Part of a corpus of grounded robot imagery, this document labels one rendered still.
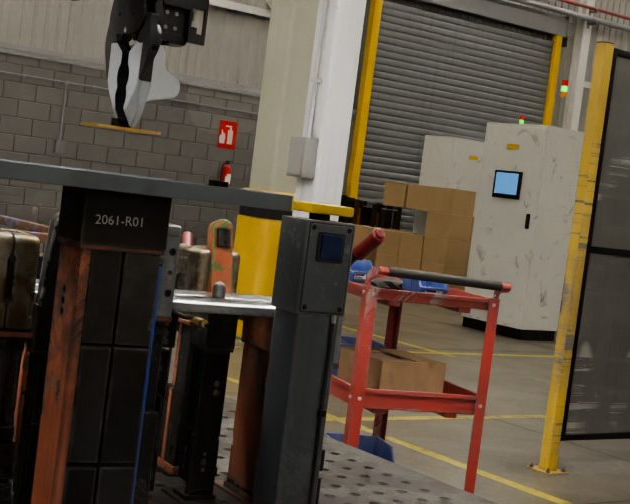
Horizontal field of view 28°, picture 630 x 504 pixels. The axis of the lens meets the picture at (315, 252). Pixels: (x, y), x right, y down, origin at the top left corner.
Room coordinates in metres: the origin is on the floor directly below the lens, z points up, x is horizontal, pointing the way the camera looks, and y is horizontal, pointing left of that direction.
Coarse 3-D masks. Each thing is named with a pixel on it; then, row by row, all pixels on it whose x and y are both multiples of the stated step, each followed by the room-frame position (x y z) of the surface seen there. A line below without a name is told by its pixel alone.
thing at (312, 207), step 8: (296, 200) 1.51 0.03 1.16; (296, 208) 1.51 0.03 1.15; (304, 208) 1.49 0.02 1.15; (312, 208) 1.48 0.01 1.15; (320, 208) 1.48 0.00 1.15; (328, 208) 1.49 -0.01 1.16; (336, 208) 1.49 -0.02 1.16; (344, 208) 1.50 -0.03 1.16; (352, 208) 1.50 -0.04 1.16; (312, 216) 1.51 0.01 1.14; (320, 216) 1.50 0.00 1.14; (328, 216) 1.51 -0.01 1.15; (344, 216) 1.50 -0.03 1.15; (352, 216) 1.50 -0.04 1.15
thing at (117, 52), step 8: (112, 48) 1.39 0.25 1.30; (120, 48) 1.38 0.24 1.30; (128, 48) 1.39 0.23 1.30; (112, 56) 1.39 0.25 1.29; (120, 56) 1.38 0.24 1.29; (128, 56) 1.38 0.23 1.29; (112, 64) 1.39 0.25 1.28; (120, 64) 1.38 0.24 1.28; (112, 72) 1.39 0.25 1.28; (120, 72) 1.38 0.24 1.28; (128, 72) 1.39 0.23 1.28; (112, 80) 1.39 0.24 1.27; (120, 80) 1.38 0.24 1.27; (112, 88) 1.38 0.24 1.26; (120, 88) 1.38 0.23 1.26; (112, 96) 1.38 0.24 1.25; (120, 96) 1.38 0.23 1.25; (112, 104) 1.38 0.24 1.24; (120, 104) 1.38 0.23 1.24; (120, 112) 1.38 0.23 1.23
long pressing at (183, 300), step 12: (36, 288) 1.64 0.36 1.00; (180, 300) 1.70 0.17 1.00; (192, 300) 1.71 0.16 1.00; (204, 300) 1.76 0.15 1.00; (216, 300) 1.79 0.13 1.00; (228, 300) 1.81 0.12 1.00; (240, 300) 1.86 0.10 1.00; (252, 300) 1.87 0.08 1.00; (264, 300) 1.88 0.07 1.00; (204, 312) 1.71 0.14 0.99; (216, 312) 1.72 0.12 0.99; (228, 312) 1.73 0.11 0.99; (240, 312) 1.74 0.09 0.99; (252, 312) 1.75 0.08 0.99; (264, 312) 1.76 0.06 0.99
